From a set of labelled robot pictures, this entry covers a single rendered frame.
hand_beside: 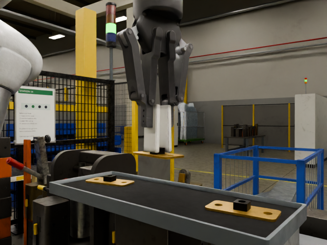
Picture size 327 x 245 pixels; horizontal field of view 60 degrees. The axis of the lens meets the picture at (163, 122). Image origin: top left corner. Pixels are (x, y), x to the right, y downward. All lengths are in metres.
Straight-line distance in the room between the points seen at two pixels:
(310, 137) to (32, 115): 7.68
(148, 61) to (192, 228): 0.24
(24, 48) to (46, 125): 0.88
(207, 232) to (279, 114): 12.56
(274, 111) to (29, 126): 11.80
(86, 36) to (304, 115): 7.31
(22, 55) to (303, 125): 8.13
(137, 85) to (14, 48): 0.53
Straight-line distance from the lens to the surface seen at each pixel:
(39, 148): 1.07
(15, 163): 1.04
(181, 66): 0.46
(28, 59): 0.89
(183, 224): 0.32
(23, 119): 1.65
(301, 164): 2.57
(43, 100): 1.71
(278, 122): 12.84
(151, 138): 0.42
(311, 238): 0.78
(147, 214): 0.35
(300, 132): 8.63
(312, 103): 8.58
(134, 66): 0.40
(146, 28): 0.42
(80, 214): 0.77
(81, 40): 1.97
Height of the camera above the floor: 1.27
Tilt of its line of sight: level
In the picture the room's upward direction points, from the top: straight up
